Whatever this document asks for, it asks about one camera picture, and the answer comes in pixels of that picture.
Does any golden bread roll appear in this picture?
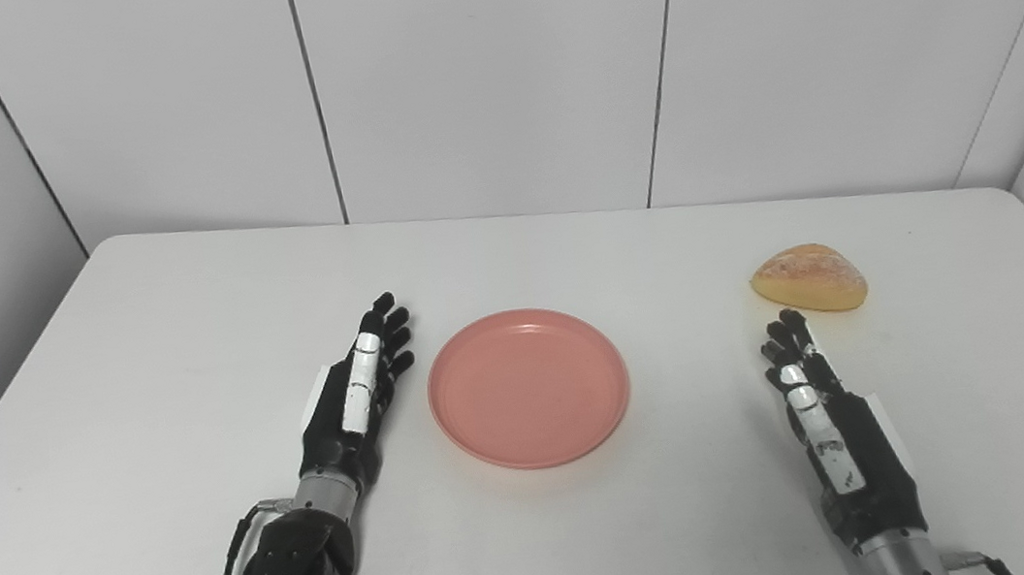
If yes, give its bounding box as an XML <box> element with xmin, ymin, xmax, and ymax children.
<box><xmin>746</xmin><ymin>237</ymin><xmax>871</xmax><ymax>323</ymax></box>

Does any pink round plate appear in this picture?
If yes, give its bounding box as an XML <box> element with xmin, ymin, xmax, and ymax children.
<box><xmin>420</xmin><ymin>297</ymin><xmax>640</xmax><ymax>482</ymax></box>

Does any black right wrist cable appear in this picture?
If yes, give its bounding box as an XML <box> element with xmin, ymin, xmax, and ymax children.
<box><xmin>940</xmin><ymin>542</ymin><xmax>1016</xmax><ymax>575</ymax></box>

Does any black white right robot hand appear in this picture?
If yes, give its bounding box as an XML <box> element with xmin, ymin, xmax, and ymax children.
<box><xmin>755</xmin><ymin>296</ymin><xmax>931</xmax><ymax>559</ymax></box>

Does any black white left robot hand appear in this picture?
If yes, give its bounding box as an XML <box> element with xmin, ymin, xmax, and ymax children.
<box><xmin>278</xmin><ymin>290</ymin><xmax>431</xmax><ymax>496</ymax></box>

